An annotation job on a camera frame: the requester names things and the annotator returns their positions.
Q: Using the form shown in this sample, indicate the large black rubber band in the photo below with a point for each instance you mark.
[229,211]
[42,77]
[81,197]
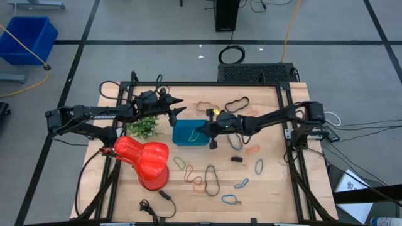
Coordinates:
[205,182]

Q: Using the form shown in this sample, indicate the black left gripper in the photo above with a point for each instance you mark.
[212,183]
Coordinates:
[147,103]

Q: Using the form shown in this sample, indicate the blue storage crate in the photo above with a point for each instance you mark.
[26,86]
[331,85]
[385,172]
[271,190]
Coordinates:
[28,37]

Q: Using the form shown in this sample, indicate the black power supply box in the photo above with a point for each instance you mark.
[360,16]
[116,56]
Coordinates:
[333,134]

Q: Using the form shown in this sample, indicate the green plant in white pot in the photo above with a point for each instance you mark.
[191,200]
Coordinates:
[143,127]

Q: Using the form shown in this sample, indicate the black computer tower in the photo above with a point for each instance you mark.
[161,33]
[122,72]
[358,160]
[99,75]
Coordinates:
[226,15]

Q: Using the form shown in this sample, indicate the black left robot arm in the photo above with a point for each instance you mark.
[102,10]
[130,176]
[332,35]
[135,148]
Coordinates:
[103,116]

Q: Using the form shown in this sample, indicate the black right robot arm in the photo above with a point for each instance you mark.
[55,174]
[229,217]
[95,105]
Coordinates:
[273,117]

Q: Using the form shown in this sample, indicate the white paper sheet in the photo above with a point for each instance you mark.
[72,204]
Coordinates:
[348,185]

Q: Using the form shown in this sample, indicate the white spray bottle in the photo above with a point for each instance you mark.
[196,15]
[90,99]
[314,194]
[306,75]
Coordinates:
[386,221]

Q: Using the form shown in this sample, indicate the black metal bar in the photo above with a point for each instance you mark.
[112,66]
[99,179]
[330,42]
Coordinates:
[361,195]

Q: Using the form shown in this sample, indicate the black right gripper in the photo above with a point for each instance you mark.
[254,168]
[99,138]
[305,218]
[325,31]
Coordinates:
[226,124]

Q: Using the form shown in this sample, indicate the green rubber band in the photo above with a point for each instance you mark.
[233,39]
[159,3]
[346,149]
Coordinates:
[174,160]

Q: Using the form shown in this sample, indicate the black mesh computer case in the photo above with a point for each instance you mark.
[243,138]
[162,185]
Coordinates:
[251,73]

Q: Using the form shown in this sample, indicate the yellow-green rubber band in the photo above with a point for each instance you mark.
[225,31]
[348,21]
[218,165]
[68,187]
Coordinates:
[192,138]

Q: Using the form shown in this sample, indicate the black wavy rubber band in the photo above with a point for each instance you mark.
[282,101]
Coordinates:
[225,108]

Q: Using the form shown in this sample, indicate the tan wavy rubber band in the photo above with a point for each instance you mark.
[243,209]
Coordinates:
[197,106]

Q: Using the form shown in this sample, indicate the red rubber band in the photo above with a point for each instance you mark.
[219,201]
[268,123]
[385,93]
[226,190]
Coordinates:
[185,177]

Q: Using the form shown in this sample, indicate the small thick black band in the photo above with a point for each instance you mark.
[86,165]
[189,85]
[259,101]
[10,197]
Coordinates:
[236,159]

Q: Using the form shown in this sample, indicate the blue rubber band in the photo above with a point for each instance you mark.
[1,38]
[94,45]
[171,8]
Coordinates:
[237,186]
[255,168]
[222,198]

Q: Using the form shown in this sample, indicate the blue plastic bin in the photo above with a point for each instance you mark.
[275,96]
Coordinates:
[183,128]

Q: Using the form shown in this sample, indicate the grey-blue rubber band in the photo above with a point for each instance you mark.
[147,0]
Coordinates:
[230,145]

